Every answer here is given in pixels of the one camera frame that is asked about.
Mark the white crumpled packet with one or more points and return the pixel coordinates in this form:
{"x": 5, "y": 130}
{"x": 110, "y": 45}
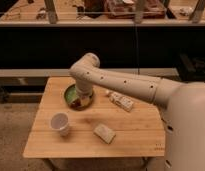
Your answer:
{"x": 120, "y": 100}

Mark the beige sponge block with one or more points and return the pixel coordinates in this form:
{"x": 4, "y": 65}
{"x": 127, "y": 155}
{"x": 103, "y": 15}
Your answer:
{"x": 105, "y": 133}

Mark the green plate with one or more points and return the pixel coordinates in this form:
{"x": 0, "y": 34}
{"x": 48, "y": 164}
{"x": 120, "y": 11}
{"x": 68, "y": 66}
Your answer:
{"x": 70, "y": 95}

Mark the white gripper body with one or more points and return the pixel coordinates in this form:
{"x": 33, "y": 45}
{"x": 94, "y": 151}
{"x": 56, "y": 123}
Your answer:
{"x": 84, "y": 94}

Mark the white ceramic cup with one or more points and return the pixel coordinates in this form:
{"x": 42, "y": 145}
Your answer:
{"x": 60, "y": 123}

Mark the wooden table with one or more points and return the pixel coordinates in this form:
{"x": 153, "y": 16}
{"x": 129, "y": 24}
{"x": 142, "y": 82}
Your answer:
{"x": 139, "y": 133}

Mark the long wooden bench shelf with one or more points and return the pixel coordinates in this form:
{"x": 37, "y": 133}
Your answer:
{"x": 102, "y": 13}

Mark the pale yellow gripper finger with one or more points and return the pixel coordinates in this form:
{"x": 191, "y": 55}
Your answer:
{"x": 83, "y": 102}

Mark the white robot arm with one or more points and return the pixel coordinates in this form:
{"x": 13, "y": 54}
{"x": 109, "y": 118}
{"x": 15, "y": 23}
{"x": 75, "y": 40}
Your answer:
{"x": 182, "y": 108}

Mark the red pepper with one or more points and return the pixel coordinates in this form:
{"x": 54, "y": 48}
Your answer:
{"x": 76, "y": 106}

